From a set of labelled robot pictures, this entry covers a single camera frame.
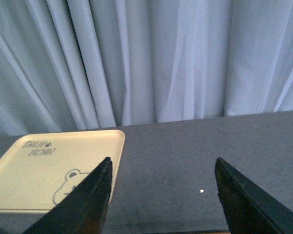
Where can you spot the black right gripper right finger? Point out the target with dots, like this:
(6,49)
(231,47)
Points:
(248,208)

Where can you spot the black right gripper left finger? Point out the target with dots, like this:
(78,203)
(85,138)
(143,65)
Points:
(83,211)

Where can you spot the yellow bear tray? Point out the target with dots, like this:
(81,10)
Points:
(40,170)

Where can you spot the grey curtain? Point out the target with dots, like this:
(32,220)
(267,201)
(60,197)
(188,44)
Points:
(69,65)

